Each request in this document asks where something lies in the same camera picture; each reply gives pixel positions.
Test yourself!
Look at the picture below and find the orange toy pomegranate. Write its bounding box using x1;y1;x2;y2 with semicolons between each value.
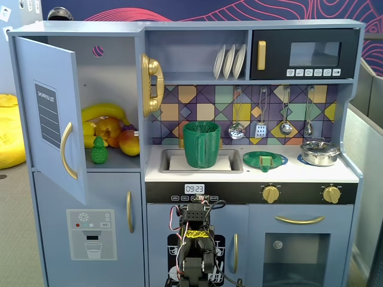
95;116;123;148

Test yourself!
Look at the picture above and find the green ribbed plastic cup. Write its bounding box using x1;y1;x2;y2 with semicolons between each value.
182;121;222;170

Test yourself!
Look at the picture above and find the grey toy sink basin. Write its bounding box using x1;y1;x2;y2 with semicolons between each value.
158;148;244;174

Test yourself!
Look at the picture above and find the blue wooden toy kitchen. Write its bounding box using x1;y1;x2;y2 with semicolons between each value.
7;19;366;287

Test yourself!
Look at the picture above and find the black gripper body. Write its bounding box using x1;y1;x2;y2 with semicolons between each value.
179;203;214;231

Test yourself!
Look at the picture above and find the black toy microwave door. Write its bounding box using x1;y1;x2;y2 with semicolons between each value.
250;29;360;80

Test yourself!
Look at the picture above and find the white toy plate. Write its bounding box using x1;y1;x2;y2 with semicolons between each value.
223;44;236;80
232;43;247;80
212;44;227;80

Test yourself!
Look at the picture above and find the grey desk divider panel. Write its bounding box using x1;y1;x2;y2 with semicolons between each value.
344;107;383;287

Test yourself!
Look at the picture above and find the steel toy pot with lid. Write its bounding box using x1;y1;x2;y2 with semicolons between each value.
300;138;342;167

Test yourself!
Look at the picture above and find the gold toy telephone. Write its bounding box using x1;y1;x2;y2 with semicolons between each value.
140;53;165;118

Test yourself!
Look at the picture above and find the steel toy slotted spatula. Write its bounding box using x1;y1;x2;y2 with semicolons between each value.
254;86;268;139

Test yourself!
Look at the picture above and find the blue oven door with window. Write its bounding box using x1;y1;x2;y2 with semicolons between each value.
248;204;355;287

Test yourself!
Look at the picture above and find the steel toy spoon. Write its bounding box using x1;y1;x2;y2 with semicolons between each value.
304;86;315;135

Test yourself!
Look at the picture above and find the green toy pineapple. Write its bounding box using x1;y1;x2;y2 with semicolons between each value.
90;136;109;165

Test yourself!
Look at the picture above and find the blue dishwasher door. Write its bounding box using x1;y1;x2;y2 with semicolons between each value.
146;204;249;287

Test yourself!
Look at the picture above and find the steel toy skimmer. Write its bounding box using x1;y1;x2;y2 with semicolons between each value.
229;86;247;140

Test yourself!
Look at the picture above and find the green plastic lid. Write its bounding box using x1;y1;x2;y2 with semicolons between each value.
242;151;285;173

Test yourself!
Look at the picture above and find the steel toy ladle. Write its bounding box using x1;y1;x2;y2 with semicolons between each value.
279;86;293;135

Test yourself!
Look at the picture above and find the blue shopping list cabinet door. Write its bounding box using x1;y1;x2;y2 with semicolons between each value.
13;35;87;206

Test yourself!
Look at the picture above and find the blue ice dispenser fridge door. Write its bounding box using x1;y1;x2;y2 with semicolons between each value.
32;172;146;287

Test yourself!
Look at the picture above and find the yellow toy lemon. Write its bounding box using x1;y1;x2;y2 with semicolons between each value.
82;121;97;137

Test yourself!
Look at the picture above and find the gold stove knob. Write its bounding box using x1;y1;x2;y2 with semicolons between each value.
322;185;341;204
262;185;281;204

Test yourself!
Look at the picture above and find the large yellow toy banana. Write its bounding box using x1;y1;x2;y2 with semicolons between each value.
81;103;132;126

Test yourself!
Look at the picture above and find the orange yellow toy mango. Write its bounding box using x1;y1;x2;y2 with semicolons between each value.
118;130;141;157

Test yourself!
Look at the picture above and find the yellow beanbag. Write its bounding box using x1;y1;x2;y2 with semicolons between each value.
0;94;28;170

